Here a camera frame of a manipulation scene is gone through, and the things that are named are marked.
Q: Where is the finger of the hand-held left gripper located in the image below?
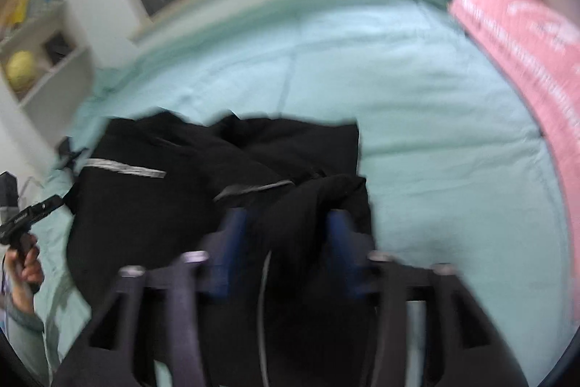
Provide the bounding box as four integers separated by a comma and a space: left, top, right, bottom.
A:
27, 195, 63, 219

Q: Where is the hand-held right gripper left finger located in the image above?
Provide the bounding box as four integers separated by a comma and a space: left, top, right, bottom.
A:
52, 208, 250, 387

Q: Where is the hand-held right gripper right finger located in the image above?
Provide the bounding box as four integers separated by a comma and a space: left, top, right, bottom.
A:
326, 209, 529, 387

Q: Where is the black hooded jacket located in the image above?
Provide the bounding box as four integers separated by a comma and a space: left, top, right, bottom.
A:
66, 110, 374, 387

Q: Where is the person's left forearm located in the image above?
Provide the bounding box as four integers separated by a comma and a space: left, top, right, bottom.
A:
0, 305, 48, 387

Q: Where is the person's left hand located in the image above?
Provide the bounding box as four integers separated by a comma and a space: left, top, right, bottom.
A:
8, 233, 45, 316

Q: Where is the white bookshelf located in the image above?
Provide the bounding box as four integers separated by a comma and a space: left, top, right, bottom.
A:
0, 0, 96, 143

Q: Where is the yellow plush toy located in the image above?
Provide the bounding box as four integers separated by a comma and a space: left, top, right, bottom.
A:
5, 50, 39, 93

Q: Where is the black box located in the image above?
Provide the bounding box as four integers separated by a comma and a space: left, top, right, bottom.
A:
43, 32, 69, 63

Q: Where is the teal bed quilt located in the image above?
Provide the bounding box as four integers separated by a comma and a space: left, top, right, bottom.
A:
34, 0, 572, 387

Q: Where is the pink pillow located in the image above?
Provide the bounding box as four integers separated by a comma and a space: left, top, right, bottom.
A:
448, 0, 580, 324

